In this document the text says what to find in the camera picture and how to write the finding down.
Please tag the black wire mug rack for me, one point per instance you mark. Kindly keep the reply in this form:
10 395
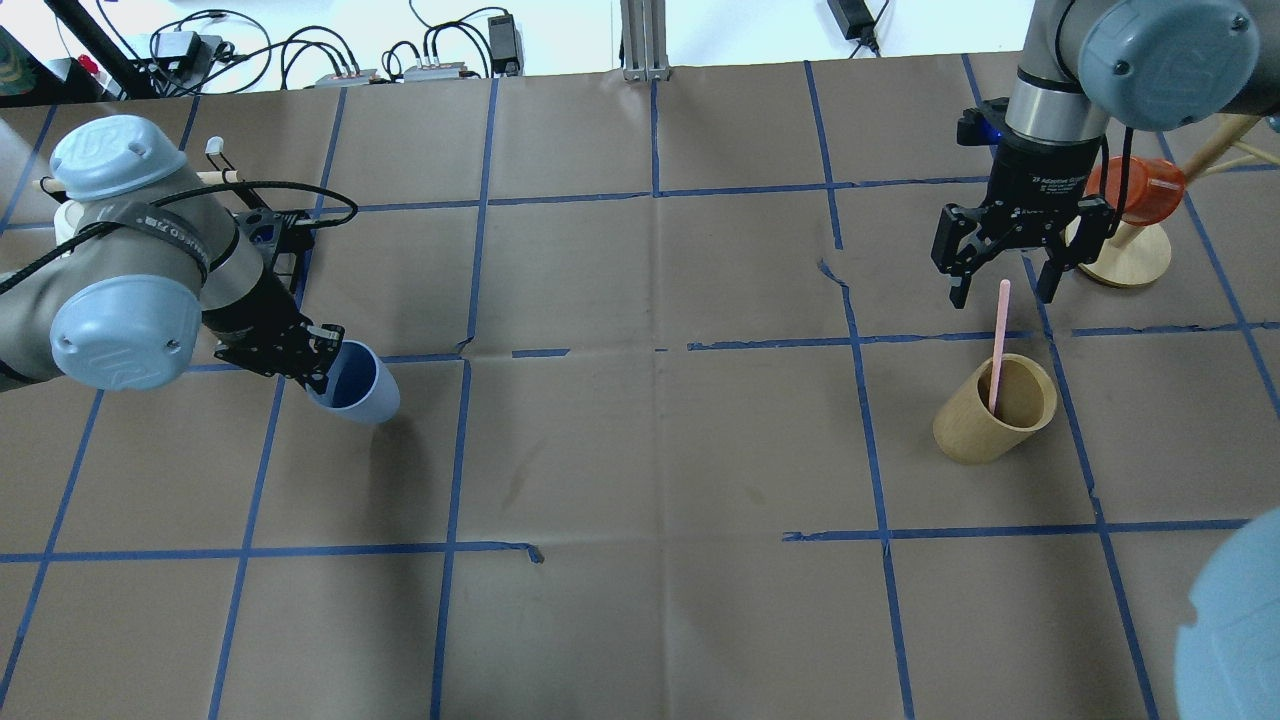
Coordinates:
222 171

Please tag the grey usb hub left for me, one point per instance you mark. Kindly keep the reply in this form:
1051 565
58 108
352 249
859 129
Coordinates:
356 78

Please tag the white smiley mug outer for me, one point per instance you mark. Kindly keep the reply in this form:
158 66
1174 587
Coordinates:
67 219

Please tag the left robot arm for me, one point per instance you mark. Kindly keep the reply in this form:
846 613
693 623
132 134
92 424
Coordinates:
154 254

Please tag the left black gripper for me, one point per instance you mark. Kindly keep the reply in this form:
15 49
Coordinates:
250 314

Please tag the black power brick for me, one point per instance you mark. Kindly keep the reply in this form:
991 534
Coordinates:
174 51

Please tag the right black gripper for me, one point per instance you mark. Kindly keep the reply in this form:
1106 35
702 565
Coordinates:
1036 176

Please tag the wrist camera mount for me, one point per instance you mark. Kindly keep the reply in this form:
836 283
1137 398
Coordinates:
984 125
272 232

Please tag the grey usb hub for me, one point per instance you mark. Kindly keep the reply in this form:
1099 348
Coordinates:
436 72
356 78

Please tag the pink chopstick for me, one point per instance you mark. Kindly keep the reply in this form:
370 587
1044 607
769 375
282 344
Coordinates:
999 343

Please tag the bamboo cylinder holder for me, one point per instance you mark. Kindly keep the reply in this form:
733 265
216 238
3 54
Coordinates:
982 420

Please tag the black power adapter right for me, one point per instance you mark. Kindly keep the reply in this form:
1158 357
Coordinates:
857 23

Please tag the aluminium frame post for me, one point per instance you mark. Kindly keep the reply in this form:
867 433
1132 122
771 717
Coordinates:
644 55

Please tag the black power adapter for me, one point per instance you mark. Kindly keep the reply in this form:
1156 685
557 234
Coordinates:
857 23
506 46

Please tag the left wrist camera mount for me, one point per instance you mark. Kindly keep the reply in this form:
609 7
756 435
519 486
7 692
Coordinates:
272 232

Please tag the orange red cup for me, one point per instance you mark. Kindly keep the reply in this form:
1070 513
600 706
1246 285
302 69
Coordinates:
1154 188

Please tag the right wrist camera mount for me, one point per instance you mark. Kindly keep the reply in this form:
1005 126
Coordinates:
984 125

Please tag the blue plastic cup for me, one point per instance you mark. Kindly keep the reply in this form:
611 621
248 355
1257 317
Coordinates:
359 387

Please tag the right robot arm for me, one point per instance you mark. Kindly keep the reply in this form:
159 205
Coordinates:
1151 65

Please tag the wooden mug tree stand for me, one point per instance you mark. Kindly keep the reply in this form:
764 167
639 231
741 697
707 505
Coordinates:
1137 256

